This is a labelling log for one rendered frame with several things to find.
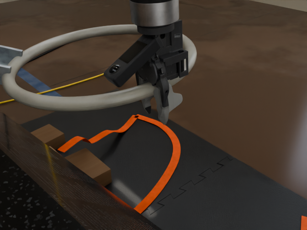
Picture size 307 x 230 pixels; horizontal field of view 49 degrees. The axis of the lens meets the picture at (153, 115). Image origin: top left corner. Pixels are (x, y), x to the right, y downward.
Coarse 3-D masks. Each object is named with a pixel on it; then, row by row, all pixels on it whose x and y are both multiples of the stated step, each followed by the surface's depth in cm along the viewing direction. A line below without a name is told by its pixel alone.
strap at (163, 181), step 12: (132, 120) 225; (144, 120) 225; (156, 120) 225; (108, 132) 197; (120, 132) 208; (168, 132) 213; (72, 144) 169; (168, 168) 184; (168, 180) 176; (156, 192) 168; (144, 204) 162
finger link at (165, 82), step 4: (160, 76) 64; (160, 80) 65; (164, 80) 65; (156, 84) 67; (160, 84) 65; (164, 84) 65; (168, 84) 65; (160, 88) 66; (164, 88) 65; (168, 88) 66; (160, 92) 66; (164, 92) 65; (168, 92) 66; (164, 96) 66; (164, 100) 67; (164, 104) 67; (168, 104) 68
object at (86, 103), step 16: (80, 32) 103; (96, 32) 105; (112, 32) 105; (128, 32) 104; (32, 48) 94; (48, 48) 99; (192, 48) 83; (16, 64) 86; (192, 64) 78; (176, 80) 72; (16, 96) 71; (32, 96) 69; (48, 96) 68; (80, 96) 67; (96, 96) 66; (112, 96) 66; (128, 96) 67; (144, 96) 68
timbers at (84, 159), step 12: (36, 132) 200; (48, 132) 200; (60, 132) 200; (48, 144) 193; (60, 144) 200; (72, 156) 179; (84, 156) 179; (84, 168) 170; (96, 168) 170; (108, 168) 170; (96, 180) 167; (108, 180) 173
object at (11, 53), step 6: (0, 48) 88; (6, 48) 88; (12, 48) 89; (0, 54) 89; (6, 54) 89; (12, 54) 89; (18, 54) 90; (0, 60) 90; (6, 60) 90; (0, 66) 79; (6, 66) 80; (0, 72) 80; (6, 72) 80; (0, 78) 81
